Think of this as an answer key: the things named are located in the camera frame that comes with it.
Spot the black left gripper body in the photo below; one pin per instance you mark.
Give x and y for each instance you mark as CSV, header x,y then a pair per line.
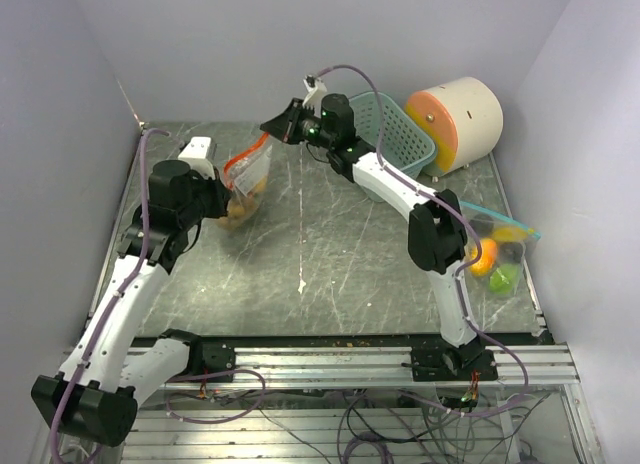
x,y
207,197

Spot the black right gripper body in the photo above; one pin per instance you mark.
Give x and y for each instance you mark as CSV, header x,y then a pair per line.
x,y
312,130

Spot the clear bag with red zipper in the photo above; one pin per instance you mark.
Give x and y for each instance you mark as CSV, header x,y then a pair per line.
x,y
245,169

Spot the orange fake fruit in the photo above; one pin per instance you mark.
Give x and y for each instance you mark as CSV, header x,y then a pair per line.
x,y
489,254
259,187

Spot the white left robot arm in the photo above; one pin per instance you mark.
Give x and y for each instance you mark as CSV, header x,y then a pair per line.
x,y
98,390

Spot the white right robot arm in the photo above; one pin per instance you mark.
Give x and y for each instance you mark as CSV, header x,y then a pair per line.
x,y
437,236

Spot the dark fake fruit in teal bag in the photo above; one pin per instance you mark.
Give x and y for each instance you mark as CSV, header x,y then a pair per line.
x,y
482,224

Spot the orange fake fruit in teal bag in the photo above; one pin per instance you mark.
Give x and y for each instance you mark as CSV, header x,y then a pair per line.
x,y
489,254

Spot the clear bag with teal zipper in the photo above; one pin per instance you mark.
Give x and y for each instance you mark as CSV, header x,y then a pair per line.
x,y
514,240

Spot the green fake fruit in teal bag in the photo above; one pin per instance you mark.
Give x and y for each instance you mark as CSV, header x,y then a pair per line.
x,y
504,278

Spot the light blue perforated plastic basket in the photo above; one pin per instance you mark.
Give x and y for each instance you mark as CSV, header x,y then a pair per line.
x,y
405,145

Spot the cream cylinder with orange lid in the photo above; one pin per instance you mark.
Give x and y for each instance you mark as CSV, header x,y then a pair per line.
x,y
463,118

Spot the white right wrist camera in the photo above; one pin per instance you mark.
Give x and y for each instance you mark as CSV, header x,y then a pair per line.
x,y
316,90

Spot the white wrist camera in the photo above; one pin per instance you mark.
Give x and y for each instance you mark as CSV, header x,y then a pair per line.
x,y
316,90
199,153

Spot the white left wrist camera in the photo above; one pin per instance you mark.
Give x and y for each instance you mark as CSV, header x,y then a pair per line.
x,y
199,153

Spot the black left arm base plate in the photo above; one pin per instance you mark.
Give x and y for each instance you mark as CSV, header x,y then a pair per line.
x,y
210,356

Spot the aluminium frame rail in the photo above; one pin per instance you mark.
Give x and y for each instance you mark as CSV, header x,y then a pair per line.
x,y
369,367

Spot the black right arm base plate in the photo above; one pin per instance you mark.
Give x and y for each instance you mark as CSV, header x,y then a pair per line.
x,y
446,363

